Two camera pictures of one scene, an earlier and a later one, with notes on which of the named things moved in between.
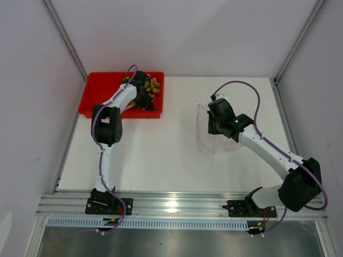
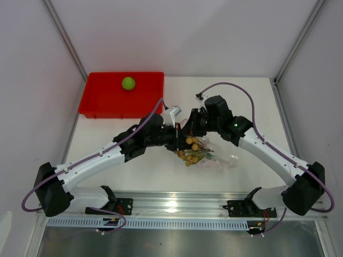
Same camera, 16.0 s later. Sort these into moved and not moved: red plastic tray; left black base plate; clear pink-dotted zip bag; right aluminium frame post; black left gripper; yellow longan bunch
Moved: yellow longan bunch; clear pink-dotted zip bag
Not moved: left black base plate; black left gripper; right aluminium frame post; red plastic tray
